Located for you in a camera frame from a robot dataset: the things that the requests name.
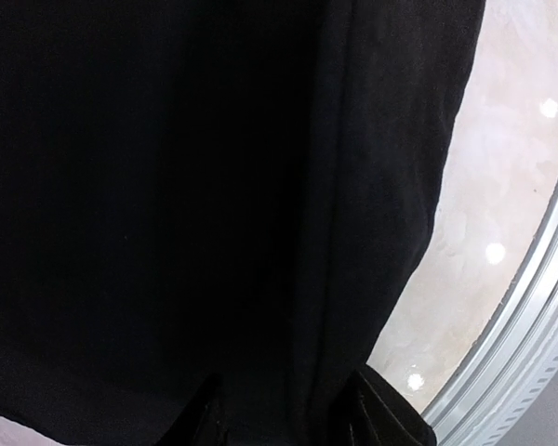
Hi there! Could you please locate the aluminium front rail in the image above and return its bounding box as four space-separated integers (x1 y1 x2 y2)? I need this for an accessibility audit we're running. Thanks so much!
423 182 558 445

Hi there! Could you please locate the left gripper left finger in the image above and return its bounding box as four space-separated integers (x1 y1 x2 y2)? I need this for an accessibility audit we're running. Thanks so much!
166 374 242 446

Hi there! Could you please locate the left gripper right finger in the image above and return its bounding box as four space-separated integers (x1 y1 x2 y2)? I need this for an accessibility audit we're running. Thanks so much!
348 365 437 446

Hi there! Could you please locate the black long sleeve shirt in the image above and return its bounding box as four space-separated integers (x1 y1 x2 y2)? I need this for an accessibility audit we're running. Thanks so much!
0 1 485 445

